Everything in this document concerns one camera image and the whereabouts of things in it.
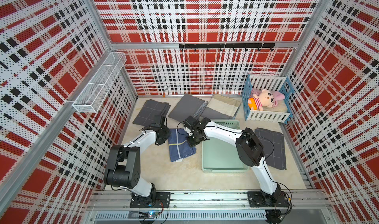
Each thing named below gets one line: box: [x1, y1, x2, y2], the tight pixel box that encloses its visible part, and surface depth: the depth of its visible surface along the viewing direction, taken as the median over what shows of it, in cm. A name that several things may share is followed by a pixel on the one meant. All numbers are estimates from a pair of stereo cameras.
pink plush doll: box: [247, 87, 286, 112], surface depth 100 cm
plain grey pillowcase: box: [167, 93, 209, 122], surface depth 116 cm
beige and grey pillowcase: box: [201, 94, 242, 120], surface depth 114 cm
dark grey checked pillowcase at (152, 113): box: [132, 99, 171, 127], surface depth 113 cm
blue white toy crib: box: [241, 74, 295, 124], surface depth 107 cm
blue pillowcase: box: [167, 127, 197, 163], surface depth 92 cm
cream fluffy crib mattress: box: [262, 99, 288, 113], surface depth 106 cm
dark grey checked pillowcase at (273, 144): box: [254, 127, 287, 171], surface depth 95 cm
